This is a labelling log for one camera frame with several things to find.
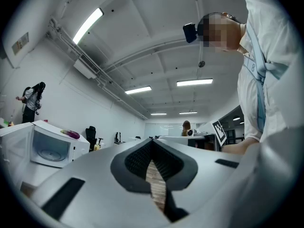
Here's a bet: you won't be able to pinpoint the purple object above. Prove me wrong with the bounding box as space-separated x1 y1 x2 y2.
60 129 81 140

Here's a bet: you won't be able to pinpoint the black head-mounted camera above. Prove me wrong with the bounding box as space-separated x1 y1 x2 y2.
182 22 198 44

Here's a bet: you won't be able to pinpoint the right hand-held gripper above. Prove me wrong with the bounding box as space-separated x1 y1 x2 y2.
155 119 228 152

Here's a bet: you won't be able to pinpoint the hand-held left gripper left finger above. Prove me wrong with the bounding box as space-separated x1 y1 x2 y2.
32 138 173 228

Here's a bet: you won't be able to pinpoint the person's white shirt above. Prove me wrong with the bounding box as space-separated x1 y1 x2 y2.
237 0 304 142

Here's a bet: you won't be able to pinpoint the white air conditioner unit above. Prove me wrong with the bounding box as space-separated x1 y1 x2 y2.
73 53 102 80

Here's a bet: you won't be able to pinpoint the framed wall sign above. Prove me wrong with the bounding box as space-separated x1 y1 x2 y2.
11 32 29 56

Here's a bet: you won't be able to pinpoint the white ceiling pipes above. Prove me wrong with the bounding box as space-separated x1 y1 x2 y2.
46 18 149 121

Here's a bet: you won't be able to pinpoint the white microwave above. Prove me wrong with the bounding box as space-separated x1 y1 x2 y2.
0 120 90 187

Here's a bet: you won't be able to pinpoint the person's head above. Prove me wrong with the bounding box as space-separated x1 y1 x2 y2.
197 12 247 54

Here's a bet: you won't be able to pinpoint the person's right forearm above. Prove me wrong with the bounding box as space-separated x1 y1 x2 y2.
222 136 261 155

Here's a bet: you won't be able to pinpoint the light blue lanyard strap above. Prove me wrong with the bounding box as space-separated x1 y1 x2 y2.
243 20 289 133

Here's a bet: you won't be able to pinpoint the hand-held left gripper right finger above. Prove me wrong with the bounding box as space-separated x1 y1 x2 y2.
152 138 245 228

